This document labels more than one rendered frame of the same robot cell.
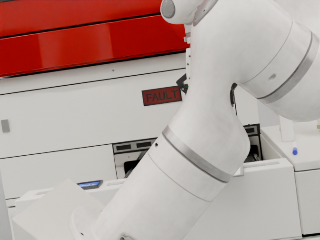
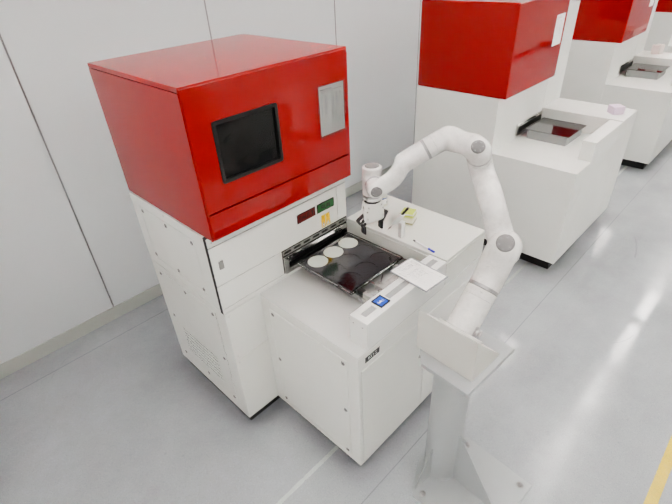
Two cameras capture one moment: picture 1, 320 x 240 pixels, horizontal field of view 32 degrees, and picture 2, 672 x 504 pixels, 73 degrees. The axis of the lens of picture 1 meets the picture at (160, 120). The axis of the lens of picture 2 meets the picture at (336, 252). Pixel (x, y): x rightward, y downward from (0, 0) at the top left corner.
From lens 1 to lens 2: 1.71 m
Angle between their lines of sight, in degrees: 54
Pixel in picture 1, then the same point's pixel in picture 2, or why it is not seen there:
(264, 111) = not seen: hidden behind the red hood
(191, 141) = (496, 289)
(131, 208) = (479, 318)
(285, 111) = not seen: hidden behind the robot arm
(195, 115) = (497, 280)
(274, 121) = not seen: hidden behind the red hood
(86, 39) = (277, 195)
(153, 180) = (485, 306)
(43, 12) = (252, 184)
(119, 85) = (285, 216)
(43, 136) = (244, 262)
